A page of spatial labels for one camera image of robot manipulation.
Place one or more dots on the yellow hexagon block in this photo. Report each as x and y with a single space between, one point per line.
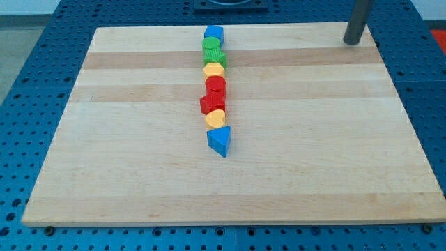
213 69

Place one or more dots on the blue triangle block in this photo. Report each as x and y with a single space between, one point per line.
219 140

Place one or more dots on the green cylinder block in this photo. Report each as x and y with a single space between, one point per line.
210 43

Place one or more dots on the yellow heart block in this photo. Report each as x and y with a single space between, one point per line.
215 119

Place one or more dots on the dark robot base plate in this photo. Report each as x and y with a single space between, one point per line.
214 5

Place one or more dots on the green star block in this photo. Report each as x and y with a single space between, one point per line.
215 56

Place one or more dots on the light wooden board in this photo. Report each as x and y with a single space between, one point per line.
319 135

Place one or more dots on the blue cube block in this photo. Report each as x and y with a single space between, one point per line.
215 31

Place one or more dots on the red star block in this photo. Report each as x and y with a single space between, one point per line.
211 102

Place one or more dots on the red cylinder block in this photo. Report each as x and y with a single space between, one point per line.
215 85

